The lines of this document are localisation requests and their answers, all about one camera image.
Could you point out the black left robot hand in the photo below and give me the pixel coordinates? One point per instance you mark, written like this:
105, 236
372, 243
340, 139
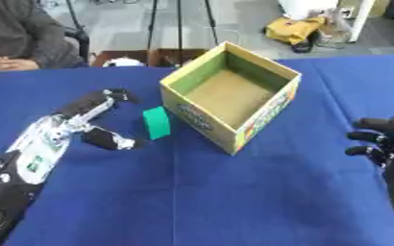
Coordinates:
86, 103

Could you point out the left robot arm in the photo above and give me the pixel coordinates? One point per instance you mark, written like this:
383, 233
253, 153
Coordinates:
21, 166

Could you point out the brown cardboard box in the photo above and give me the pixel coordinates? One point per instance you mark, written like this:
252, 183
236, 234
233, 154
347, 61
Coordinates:
150, 57

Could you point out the tan cardboard box green inside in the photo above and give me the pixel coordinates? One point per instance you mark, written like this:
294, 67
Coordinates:
228, 99

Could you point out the white round object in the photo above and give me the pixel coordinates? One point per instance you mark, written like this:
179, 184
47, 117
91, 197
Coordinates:
122, 62

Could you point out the black chair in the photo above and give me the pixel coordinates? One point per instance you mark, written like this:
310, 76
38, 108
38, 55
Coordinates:
78, 35

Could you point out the green block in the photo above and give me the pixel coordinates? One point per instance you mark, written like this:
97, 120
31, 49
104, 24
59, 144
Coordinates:
156, 123

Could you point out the person's hand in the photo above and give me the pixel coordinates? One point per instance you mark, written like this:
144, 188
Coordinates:
9, 64

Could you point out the person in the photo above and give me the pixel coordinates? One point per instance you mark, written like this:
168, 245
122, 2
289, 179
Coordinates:
21, 32

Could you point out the black tripod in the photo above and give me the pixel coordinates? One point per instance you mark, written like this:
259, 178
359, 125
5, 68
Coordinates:
179, 25

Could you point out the clear plastic bag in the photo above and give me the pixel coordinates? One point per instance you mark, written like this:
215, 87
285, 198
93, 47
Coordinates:
334, 30

